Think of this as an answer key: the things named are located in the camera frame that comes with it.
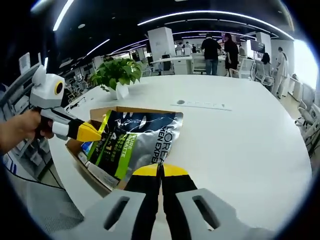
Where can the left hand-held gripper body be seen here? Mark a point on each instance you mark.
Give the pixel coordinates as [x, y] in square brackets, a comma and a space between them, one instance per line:
[47, 90]

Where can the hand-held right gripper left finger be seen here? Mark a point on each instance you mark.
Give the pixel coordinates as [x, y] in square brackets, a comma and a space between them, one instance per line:
[147, 200]

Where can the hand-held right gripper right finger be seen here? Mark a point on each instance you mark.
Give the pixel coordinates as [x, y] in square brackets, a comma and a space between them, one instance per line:
[180, 205]

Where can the white medicine box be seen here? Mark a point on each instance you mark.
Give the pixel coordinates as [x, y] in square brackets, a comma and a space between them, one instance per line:
[105, 175]

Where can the brown cardboard shoe box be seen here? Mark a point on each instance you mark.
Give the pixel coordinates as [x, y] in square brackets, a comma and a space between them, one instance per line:
[140, 110]

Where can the silver black soft item pouch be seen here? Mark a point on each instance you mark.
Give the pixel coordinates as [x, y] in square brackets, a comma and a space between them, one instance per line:
[145, 140]

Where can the person's left hand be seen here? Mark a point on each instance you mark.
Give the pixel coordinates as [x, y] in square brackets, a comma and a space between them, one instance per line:
[22, 127]

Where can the small black desk items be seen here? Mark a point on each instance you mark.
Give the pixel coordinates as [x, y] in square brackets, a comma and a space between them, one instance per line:
[75, 103]

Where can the grey metal shelving unit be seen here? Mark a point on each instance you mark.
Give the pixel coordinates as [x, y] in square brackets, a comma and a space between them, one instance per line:
[17, 100]

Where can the short ceiling light strip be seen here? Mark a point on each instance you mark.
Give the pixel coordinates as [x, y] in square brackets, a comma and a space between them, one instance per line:
[100, 46]

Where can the green plant in white pot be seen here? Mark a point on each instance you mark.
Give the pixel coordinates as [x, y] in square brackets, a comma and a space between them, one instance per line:
[115, 70]

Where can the straight ceiling light strip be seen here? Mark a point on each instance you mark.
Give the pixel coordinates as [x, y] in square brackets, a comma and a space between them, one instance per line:
[63, 16]

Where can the white office desk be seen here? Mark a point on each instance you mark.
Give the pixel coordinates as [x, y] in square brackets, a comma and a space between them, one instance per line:
[180, 65]

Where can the group of white office chairs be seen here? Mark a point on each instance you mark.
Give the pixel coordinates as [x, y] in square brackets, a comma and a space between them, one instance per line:
[246, 67]

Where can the long curved ceiling light strip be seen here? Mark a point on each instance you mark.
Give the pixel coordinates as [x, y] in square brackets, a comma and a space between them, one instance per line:
[215, 11]

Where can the purple wall screen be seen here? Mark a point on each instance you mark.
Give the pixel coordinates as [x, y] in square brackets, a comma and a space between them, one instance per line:
[257, 46]

